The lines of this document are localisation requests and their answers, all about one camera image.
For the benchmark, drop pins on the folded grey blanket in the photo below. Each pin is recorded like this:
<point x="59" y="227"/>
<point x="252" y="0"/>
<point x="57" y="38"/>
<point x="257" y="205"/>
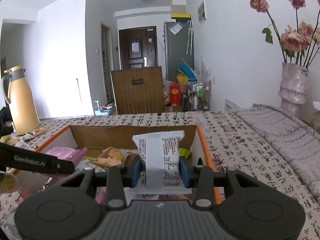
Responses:
<point x="293" y="139"/>

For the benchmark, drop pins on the red cardboard box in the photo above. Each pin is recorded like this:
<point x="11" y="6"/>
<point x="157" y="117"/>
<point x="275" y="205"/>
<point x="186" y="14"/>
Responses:
<point x="98" y="138"/>

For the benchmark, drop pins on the clear snack jar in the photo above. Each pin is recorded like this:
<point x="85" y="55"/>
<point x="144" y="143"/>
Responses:
<point x="315" y="119"/>

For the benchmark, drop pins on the beige thermos jug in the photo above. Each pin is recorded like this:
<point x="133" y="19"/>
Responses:
<point x="18" y="95"/>

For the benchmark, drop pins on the white packet by thermos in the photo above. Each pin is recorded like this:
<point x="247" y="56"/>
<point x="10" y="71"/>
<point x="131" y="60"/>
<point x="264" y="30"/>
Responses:
<point x="22" y="144"/>

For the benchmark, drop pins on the pink ribbed vase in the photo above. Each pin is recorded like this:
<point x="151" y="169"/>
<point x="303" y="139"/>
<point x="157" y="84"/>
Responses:
<point x="293" y="88"/>

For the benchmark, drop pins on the wire storage cart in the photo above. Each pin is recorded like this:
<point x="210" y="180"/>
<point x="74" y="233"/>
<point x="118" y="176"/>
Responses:
<point x="199" y="95"/>

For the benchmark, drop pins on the white snack pack with text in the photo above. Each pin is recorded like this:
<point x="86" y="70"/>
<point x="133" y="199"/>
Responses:
<point x="159" y="153"/>

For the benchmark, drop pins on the grey refrigerator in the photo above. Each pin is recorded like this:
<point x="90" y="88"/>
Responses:
<point x="175" y="42"/>

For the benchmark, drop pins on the long green snack bar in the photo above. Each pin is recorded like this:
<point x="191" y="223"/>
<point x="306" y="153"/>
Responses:
<point x="183" y="152"/>

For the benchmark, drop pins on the dark brown door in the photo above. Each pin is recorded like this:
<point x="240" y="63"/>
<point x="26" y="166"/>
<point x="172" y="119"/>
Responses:
<point x="138" y="47"/>

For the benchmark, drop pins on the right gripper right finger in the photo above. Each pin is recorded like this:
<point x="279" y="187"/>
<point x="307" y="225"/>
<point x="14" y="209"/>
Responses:
<point x="244" y="207"/>

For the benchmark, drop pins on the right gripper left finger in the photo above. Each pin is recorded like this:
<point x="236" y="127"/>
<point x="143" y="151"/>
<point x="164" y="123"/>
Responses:
<point x="86" y="205"/>

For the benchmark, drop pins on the dried pink roses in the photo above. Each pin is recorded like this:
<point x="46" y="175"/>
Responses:
<point x="294" y="25"/>

